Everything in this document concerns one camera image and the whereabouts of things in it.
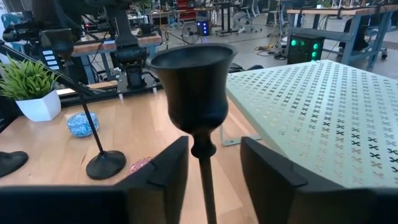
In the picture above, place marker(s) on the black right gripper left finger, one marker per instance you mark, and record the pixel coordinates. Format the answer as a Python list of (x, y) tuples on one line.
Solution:
[(149, 199)]

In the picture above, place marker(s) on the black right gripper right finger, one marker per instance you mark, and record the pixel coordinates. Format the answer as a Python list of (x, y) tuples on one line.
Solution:
[(280, 199)]

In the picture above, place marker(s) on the black tall candlestick holder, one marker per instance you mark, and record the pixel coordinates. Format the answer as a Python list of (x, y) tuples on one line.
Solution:
[(196, 93), (105, 165), (11, 163)]

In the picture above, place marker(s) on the light teal patterned candle tin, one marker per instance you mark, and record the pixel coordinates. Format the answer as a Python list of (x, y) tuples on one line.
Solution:
[(79, 126)]

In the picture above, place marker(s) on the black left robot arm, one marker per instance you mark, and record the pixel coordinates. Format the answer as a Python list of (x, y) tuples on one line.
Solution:
[(130, 56)]

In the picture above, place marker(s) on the black box with white labels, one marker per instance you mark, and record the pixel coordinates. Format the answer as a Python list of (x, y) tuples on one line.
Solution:
[(49, 59)]

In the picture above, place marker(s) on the green plant in white pot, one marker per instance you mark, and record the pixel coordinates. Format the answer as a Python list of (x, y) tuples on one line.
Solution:
[(40, 107)]

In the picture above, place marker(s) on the pale green perforated metal shelf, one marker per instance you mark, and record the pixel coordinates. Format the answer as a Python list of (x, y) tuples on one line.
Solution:
[(242, 87)]

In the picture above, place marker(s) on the wooden top robot station bench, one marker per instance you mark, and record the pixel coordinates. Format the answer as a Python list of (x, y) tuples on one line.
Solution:
[(149, 40)]

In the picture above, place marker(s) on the computer tower with green lights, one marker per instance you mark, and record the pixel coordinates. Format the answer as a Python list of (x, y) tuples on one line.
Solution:
[(304, 53)]

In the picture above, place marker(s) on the red tool cabinet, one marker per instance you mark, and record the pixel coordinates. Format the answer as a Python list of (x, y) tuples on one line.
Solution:
[(186, 11)]

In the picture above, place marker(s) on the computer tower with blue lights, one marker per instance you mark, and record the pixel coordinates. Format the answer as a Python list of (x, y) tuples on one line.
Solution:
[(202, 28)]

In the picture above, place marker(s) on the white office chair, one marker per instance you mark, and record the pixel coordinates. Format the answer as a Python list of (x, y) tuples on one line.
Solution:
[(245, 15)]

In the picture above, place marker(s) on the wooden top workbench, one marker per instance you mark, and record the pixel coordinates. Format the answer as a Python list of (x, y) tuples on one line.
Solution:
[(342, 12)]

